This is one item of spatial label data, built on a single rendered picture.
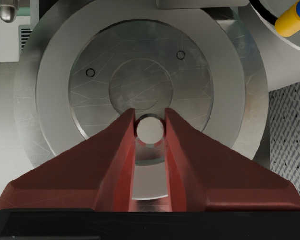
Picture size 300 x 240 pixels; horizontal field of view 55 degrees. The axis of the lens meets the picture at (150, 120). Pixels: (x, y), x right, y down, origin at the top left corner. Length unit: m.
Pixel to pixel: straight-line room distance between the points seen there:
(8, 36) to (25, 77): 3.09
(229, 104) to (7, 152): 0.44
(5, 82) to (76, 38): 0.39
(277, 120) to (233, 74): 0.26
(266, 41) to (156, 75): 0.08
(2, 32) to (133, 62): 3.17
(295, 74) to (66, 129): 0.16
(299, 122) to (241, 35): 0.20
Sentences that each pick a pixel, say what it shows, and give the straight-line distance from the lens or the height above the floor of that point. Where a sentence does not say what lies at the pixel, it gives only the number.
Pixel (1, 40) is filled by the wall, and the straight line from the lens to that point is 3.29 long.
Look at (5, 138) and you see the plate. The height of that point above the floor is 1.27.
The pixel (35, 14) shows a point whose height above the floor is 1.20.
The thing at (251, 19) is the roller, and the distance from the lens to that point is 0.19.
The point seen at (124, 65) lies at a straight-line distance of 0.15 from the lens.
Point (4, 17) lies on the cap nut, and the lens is 0.57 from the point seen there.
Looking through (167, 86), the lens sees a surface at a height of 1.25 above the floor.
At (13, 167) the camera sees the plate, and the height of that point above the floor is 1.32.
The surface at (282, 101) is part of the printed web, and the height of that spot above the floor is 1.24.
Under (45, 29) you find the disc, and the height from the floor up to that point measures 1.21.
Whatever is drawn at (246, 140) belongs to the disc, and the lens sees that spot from 0.18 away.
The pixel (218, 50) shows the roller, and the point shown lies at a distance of 0.17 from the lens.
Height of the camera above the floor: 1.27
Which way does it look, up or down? 3 degrees down
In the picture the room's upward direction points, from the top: 178 degrees clockwise
